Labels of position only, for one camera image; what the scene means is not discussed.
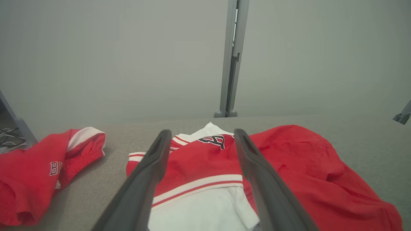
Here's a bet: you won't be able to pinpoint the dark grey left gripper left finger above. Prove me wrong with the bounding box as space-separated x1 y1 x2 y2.
92 130 172 231

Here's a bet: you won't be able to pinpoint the grey fabric sofa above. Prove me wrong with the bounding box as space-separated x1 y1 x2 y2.
0 114 411 231

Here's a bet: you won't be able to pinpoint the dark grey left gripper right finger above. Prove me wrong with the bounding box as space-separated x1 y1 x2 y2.
234 129 318 231

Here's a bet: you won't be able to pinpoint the red shorts with Bulls print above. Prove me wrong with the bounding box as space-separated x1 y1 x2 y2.
0 127 106 227

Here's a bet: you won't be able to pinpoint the grey metal post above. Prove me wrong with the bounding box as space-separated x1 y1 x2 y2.
214 0 250 118

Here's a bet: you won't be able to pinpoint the red and white shirt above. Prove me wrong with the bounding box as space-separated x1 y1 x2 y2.
126 122 403 231

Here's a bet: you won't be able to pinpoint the black cables bundle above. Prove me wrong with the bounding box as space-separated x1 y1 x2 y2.
0 128 27 150

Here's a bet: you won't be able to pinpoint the grey metal frame leg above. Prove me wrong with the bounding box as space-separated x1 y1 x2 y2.
0 90 38 148

